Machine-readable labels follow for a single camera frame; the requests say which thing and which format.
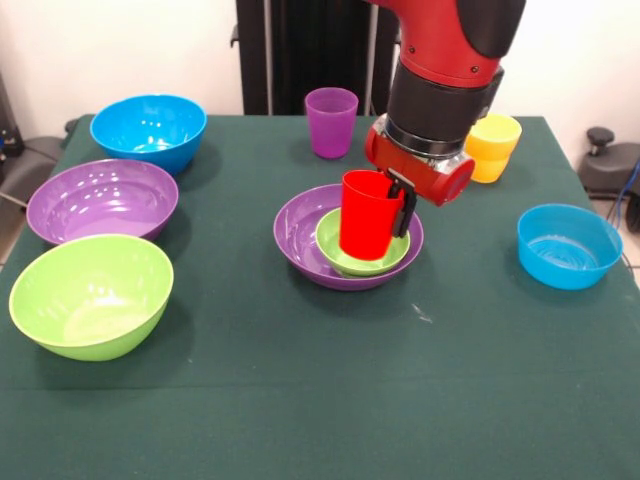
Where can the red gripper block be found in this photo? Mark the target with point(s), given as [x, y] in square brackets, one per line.
[425, 175]

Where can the red cup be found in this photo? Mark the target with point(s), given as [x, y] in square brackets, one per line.
[367, 220]

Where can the small green bowl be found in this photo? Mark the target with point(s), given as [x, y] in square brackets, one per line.
[327, 245]

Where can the purple bowl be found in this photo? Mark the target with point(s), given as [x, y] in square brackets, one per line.
[295, 225]
[102, 200]

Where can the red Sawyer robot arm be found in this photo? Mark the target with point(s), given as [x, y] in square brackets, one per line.
[445, 65]

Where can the purple cup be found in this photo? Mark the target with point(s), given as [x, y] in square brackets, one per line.
[332, 125]

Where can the yellow cup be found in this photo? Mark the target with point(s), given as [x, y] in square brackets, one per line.
[495, 150]

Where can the small blue bowl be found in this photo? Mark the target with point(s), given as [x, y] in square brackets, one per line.
[570, 245]

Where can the dark green tablecloth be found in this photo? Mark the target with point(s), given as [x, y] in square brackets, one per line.
[320, 375]

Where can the large blue bowl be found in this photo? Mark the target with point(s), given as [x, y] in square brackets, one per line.
[148, 135]

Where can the large green bowl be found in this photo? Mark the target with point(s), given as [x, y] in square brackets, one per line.
[92, 300]

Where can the black equipment rack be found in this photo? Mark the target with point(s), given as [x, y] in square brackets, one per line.
[6, 125]

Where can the grey pedestal foot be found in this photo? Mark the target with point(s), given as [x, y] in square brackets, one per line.
[607, 162]
[30, 160]

